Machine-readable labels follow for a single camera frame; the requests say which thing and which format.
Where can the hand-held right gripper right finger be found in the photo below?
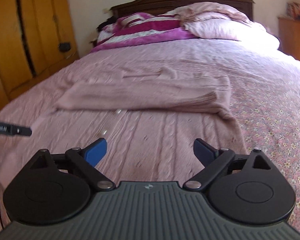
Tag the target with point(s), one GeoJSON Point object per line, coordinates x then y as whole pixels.
{"type": "Point", "coordinates": [202, 152]}

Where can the row of books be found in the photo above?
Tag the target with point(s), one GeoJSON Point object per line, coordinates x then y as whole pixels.
{"type": "Point", "coordinates": [293, 8]}

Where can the magenta striped blanket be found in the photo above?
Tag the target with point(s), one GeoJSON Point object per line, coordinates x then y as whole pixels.
{"type": "Point", "coordinates": [145, 31]}

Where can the pink textured bedspread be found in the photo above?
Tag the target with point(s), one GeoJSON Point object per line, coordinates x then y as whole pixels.
{"type": "Point", "coordinates": [165, 55]}

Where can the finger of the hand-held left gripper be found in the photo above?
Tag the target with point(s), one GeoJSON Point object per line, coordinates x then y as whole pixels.
{"type": "Point", "coordinates": [20, 130]}

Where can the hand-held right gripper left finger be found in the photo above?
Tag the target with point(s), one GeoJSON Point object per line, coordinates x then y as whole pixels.
{"type": "Point", "coordinates": [97, 152]}

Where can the small black hanging bag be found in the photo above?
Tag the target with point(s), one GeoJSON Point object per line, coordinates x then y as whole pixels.
{"type": "Point", "coordinates": [65, 47]}

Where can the pink floral bed sheet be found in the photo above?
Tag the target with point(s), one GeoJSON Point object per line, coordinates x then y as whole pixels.
{"type": "Point", "coordinates": [277, 125]}

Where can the pink ruffled quilt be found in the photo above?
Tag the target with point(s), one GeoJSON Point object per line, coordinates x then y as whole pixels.
{"type": "Point", "coordinates": [210, 11]}

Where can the pink checked pillow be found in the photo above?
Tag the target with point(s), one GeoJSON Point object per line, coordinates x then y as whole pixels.
{"type": "Point", "coordinates": [215, 28]}

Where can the wooden side cabinet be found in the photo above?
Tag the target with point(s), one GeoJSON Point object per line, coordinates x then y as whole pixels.
{"type": "Point", "coordinates": [293, 40]}

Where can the dark clothes pile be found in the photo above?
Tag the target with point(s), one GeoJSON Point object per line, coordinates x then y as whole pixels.
{"type": "Point", "coordinates": [106, 23]}

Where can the wooden wardrobe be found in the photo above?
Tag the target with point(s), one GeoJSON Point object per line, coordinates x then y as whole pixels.
{"type": "Point", "coordinates": [27, 30]}

